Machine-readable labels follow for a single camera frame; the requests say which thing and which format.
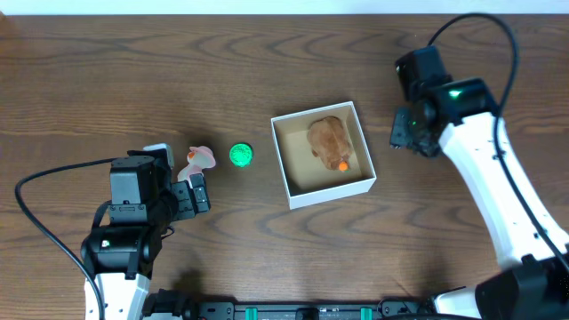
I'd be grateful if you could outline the pink duck toy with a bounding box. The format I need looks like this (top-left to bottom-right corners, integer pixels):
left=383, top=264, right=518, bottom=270
left=177, top=146, right=216, bottom=186

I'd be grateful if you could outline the brown plush toy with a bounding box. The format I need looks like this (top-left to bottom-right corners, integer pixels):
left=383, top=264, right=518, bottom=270
left=307, top=116, right=352, bottom=172

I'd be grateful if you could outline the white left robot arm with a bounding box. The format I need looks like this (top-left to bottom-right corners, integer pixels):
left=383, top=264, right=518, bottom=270
left=81, top=144, right=216, bottom=319

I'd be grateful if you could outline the white cardboard box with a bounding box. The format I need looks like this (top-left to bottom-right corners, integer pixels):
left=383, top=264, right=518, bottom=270
left=271, top=101, right=376, bottom=210

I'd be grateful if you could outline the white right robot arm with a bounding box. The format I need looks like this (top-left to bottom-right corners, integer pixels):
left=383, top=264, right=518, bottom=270
left=390, top=76, right=568, bottom=319

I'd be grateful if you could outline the green ball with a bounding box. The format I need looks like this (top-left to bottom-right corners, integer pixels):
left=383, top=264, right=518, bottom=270
left=229, top=142, right=253, bottom=167

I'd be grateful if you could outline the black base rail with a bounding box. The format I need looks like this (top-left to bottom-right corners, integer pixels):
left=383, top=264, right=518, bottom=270
left=140, top=290, right=431, bottom=320

